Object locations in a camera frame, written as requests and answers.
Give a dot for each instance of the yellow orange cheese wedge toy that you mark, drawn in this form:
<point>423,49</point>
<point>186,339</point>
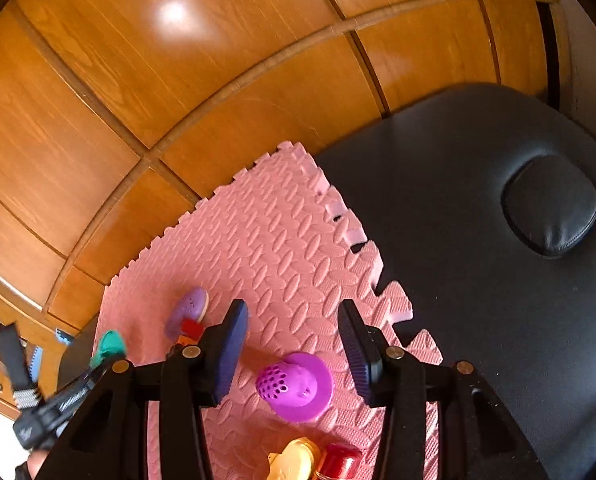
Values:
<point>295,462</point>

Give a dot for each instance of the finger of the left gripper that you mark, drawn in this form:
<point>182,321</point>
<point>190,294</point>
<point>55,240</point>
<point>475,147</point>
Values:
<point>69,398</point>

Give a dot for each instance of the magenta perforated silicone cap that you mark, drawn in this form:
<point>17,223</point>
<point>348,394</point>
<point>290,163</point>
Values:
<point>298,388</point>

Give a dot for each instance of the orange cube chain toy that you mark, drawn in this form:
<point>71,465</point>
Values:
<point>185,341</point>

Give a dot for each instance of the lilac egg-shaped case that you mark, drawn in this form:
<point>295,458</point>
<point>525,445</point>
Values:
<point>192,306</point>

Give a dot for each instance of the pink foam puzzle mat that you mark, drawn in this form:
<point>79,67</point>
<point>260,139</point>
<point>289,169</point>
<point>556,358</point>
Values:
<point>280,238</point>

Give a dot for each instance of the teal plastic spool toy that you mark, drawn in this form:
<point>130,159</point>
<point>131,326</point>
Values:
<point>110,348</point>

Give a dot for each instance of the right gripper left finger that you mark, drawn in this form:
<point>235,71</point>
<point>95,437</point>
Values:
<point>107,436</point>

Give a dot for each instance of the person's left hand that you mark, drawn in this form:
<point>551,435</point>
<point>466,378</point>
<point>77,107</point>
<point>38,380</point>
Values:
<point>35,462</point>

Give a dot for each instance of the red metallic capsule tube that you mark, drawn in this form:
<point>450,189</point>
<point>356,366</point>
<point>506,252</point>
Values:
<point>339,461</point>

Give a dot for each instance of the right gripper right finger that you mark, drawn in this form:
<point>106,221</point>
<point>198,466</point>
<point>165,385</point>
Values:
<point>478,436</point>

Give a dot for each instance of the red block toy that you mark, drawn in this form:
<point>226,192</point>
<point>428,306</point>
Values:
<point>190,329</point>

